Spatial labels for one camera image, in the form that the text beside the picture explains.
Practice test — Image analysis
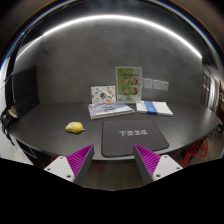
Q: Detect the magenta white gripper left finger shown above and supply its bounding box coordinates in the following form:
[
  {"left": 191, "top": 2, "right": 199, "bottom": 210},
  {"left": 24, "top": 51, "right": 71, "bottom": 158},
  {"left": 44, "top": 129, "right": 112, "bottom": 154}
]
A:
[{"left": 45, "top": 144, "right": 95, "bottom": 186}]

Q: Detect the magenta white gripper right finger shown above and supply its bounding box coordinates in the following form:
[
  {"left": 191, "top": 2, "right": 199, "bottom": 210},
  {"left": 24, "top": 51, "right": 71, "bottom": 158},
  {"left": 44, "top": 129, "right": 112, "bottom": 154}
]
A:
[{"left": 133, "top": 144, "right": 182, "bottom": 185}]

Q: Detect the black mouse pad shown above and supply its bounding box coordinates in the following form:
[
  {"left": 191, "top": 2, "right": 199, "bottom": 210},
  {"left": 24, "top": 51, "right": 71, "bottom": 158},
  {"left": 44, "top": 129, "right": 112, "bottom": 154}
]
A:
[{"left": 101, "top": 119, "right": 169, "bottom": 158}]

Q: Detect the red metal chair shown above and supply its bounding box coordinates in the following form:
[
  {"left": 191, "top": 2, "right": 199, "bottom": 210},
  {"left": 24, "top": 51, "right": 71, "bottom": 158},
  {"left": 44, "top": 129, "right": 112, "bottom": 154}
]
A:
[{"left": 172, "top": 138, "right": 208, "bottom": 168}]

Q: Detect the white blue booklet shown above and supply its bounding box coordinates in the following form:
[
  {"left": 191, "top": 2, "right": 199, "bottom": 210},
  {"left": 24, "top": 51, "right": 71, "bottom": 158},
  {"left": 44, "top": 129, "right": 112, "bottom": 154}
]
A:
[{"left": 136, "top": 101, "right": 173, "bottom": 116}]

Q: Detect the grey patterned book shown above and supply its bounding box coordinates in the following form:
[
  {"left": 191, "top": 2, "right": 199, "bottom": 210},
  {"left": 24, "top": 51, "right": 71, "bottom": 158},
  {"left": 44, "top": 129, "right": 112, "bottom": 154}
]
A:
[{"left": 88, "top": 102, "right": 134, "bottom": 119}]

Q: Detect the white colourful standing card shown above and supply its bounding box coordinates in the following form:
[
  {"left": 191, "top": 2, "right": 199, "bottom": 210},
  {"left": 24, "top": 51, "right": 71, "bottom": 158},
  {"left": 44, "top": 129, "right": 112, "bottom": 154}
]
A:
[{"left": 91, "top": 86, "right": 116, "bottom": 104}]

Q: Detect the green standing poster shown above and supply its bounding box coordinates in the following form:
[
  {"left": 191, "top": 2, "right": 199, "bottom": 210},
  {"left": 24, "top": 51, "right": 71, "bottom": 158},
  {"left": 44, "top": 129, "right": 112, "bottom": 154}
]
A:
[{"left": 116, "top": 67, "right": 142, "bottom": 103}]

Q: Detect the white ceiling light strip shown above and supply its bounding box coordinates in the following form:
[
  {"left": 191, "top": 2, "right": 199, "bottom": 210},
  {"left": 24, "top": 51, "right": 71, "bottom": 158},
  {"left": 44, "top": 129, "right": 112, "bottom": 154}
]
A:
[{"left": 16, "top": 14, "right": 203, "bottom": 61}]

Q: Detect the white wall socket plate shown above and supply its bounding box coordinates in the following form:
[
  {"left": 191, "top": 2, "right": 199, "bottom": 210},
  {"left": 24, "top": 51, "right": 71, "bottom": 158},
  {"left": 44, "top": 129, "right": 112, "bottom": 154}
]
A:
[
  {"left": 144, "top": 78, "right": 153, "bottom": 89},
  {"left": 153, "top": 80, "right": 162, "bottom": 90},
  {"left": 161, "top": 81, "right": 169, "bottom": 91}
]

